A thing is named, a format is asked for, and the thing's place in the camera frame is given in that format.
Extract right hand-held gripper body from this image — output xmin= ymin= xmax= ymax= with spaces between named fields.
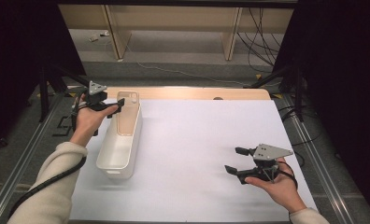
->
xmin=237 ymin=143 xmax=294 ymax=185

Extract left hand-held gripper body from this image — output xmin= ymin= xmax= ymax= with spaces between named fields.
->
xmin=83 ymin=80 xmax=111 ymax=112

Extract beige phone case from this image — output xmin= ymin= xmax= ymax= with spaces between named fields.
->
xmin=116 ymin=90 xmax=140 ymax=137

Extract white plastic storage box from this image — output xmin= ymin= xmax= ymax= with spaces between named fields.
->
xmin=95 ymin=90 xmax=144 ymax=180

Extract person's left hand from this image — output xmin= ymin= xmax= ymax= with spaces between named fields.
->
xmin=69 ymin=92 xmax=121 ymax=147

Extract person's right hand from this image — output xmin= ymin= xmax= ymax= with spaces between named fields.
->
xmin=244 ymin=158 xmax=308 ymax=214

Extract white table sheet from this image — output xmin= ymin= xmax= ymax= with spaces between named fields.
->
xmin=68 ymin=98 xmax=318 ymax=222

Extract small white plug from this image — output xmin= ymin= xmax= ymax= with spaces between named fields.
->
xmin=89 ymin=30 xmax=110 ymax=43

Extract black metal stand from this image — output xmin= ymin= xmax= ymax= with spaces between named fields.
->
xmin=37 ymin=63 xmax=105 ymax=124
xmin=243 ymin=63 xmax=306 ymax=122

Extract black curtain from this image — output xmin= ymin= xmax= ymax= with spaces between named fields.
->
xmin=0 ymin=0 xmax=86 ymax=150
xmin=273 ymin=0 xmax=370 ymax=213

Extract beige shelf unit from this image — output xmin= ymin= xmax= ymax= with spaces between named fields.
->
xmin=57 ymin=4 xmax=294 ymax=62

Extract black metal crossbar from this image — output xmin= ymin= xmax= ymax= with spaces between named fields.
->
xmin=56 ymin=0 xmax=299 ymax=8

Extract black floor cables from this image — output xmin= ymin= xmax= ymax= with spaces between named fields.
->
xmin=279 ymin=105 xmax=323 ymax=147

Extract thin black cable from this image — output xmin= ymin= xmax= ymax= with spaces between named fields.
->
xmin=277 ymin=161 xmax=299 ymax=189

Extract aluminium floor rail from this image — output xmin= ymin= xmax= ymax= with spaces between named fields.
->
xmin=282 ymin=94 xmax=355 ymax=224
xmin=0 ymin=92 xmax=65 ymax=224

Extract white floor cable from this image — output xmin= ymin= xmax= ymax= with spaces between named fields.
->
xmin=123 ymin=46 xmax=247 ymax=87

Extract black spiral cable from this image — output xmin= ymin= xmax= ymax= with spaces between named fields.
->
xmin=8 ymin=90 xmax=88 ymax=218

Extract black cable bundle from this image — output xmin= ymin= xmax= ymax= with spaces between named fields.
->
xmin=237 ymin=7 xmax=282 ymax=74

